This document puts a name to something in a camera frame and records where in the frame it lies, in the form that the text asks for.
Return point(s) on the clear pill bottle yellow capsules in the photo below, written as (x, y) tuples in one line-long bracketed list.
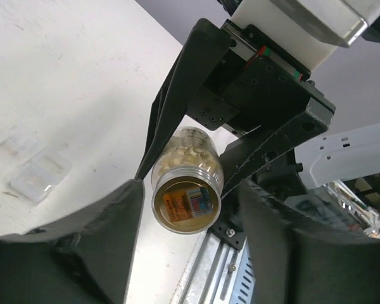
[(187, 182)]

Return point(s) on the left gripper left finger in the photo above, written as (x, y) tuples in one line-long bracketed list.
[(85, 257)]

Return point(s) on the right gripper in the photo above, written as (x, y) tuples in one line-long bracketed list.
[(240, 80)]

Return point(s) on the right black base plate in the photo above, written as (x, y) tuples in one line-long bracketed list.
[(229, 233)]

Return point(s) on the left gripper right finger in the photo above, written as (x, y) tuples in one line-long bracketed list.
[(297, 259)]

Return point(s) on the clear pill organizer box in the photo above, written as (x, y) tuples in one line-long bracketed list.
[(28, 167)]

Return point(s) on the perforated cable tray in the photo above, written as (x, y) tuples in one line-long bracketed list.
[(242, 292)]

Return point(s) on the aluminium mounting rail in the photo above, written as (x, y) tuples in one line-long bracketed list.
[(210, 274)]

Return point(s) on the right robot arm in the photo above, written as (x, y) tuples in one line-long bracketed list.
[(326, 158)]

